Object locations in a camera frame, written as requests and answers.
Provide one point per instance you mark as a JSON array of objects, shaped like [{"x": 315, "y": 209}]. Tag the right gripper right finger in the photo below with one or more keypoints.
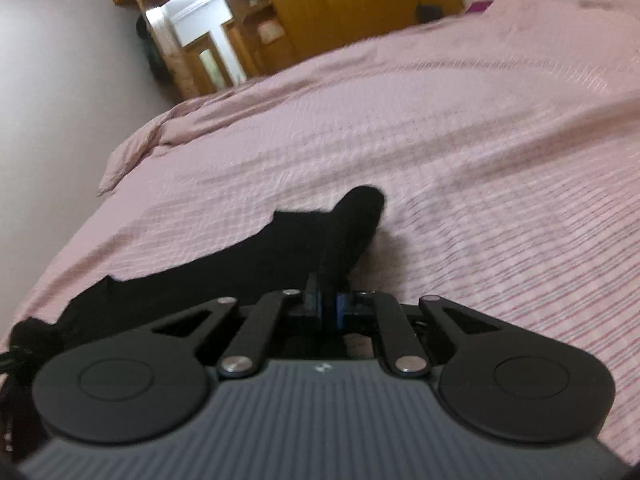
[{"x": 379, "y": 316}]

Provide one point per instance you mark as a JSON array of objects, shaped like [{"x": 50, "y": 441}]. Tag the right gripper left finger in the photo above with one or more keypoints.
[{"x": 284, "y": 324}]

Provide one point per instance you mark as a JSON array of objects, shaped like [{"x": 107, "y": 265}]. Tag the black garment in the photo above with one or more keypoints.
[{"x": 282, "y": 255}]

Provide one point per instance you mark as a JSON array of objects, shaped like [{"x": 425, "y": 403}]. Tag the pink checked bed cover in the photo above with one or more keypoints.
[{"x": 506, "y": 144}]

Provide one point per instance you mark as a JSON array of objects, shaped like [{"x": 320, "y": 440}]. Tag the open wooden door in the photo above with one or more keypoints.
[{"x": 219, "y": 59}]

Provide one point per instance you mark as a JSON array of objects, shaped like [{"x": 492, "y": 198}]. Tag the dark hanging bag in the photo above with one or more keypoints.
[{"x": 155, "y": 60}]

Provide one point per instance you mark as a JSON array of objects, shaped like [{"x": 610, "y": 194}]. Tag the black bag by wardrobe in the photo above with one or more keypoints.
[{"x": 426, "y": 13}]

